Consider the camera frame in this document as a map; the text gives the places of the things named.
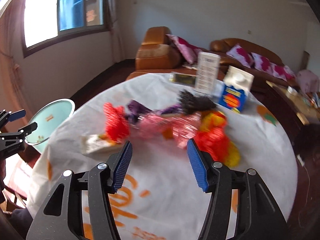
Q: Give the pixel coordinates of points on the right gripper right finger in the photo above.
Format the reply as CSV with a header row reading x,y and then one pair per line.
x,y
220,181

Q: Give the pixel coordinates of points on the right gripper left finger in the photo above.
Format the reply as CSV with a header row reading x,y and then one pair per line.
x,y
104,179

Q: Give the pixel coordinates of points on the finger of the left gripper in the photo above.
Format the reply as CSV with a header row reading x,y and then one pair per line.
x,y
13,116
26,130

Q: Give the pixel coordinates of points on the yellow plastic wrapper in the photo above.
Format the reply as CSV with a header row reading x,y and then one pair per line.
x,y
234,155

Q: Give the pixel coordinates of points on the red foam fruit net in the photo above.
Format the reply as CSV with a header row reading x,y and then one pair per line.
x,y
117,127

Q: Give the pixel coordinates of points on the pink plastic bag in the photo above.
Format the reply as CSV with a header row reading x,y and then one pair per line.
x,y
177,127

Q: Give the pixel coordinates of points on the purple snack wrapper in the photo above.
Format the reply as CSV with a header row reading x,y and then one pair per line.
x,y
137,110

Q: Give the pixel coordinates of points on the mint green trash bin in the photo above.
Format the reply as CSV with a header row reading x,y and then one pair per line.
x,y
48,119

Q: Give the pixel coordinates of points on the white snack packet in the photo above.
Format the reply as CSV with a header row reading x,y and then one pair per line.
x,y
98,143

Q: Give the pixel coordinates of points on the red orange wrapper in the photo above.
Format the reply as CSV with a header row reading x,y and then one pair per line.
x,y
211,136

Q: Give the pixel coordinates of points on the black foam fruit net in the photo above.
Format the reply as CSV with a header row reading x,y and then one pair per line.
x,y
190,103

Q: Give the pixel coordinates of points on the white power strip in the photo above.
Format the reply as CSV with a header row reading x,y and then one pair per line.
x,y
301,161

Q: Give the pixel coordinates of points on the blue Look milk carton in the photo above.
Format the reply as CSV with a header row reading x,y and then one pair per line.
x,y
236,88

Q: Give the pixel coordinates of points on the tall white milk carton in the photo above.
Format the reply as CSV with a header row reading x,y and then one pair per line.
x,y
207,72

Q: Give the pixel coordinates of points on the wooden coffee table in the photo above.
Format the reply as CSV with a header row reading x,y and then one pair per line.
x,y
299,121

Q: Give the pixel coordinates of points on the pink white pillow middle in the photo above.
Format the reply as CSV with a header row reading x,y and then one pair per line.
x,y
262,63

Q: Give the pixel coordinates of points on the pink white pillow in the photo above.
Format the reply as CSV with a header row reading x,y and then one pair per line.
x,y
262,63
241,55
282,72

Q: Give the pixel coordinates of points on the pink white pillow right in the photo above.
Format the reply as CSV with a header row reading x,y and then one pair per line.
x,y
282,72

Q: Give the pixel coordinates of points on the pink white pillow left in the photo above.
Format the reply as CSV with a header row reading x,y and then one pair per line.
x,y
241,55

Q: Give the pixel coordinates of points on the pink pillow on chaise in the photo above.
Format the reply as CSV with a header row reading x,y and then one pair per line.
x,y
188,51

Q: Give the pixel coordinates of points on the pink covered stool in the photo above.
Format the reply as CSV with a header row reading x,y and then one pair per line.
x,y
308,81

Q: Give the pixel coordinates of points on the brown leather back sofa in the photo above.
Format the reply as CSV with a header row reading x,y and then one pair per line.
x,y
223,46

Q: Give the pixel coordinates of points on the brown leather chaise sofa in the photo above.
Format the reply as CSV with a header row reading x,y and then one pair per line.
x,y
157,54

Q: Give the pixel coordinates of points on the beige curtain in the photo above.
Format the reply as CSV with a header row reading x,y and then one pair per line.
x,y
116,40

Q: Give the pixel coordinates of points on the window with dark frame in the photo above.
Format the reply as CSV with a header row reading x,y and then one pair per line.
x,y
48,22

